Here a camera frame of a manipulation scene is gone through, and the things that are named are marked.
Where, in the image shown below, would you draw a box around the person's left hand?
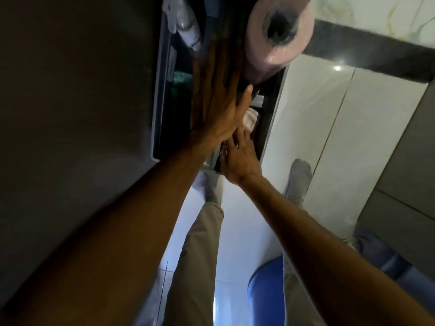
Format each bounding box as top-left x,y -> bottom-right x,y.
188,38 -> 255,147

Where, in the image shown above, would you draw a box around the person's right hand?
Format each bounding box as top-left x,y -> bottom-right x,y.
219,127 -> 263,186

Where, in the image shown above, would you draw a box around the person's left forearm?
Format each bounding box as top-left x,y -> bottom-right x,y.
0,138 -> 223,326

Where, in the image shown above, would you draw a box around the person's right forearm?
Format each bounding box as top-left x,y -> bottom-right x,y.
238,175 -> 435,326

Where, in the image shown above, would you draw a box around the white cloth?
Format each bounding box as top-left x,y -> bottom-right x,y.
242,107 -> 260,132

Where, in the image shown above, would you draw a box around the grey sock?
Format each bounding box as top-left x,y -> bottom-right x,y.
283,158 -> 313,209
191,171 -> 224,205

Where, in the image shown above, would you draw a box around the pink tissue paper roll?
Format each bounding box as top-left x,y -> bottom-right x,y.
242,0 -> 315,86

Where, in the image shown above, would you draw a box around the green packet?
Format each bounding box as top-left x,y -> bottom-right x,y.
173,69 -> 193,95

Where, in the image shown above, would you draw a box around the grey metal drawer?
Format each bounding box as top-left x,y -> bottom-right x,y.
150,0 -> 290,173

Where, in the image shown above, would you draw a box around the clear plastic bottle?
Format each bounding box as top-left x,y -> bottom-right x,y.
163,0 -> 204,51

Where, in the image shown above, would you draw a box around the beige trousers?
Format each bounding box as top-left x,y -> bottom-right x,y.
163,201 -> 327,326

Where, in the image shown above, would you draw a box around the blue round plastic tub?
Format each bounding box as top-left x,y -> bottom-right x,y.
247,256 -> 287,326

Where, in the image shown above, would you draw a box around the dark cabinet panel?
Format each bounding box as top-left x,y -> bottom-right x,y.
0,0 -> 164,309

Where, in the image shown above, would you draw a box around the grey cabinet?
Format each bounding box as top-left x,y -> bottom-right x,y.
356,81 -> 435,283

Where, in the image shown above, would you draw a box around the blue grey fabric bundle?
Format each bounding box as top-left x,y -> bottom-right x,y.
352,225 -> 435,318

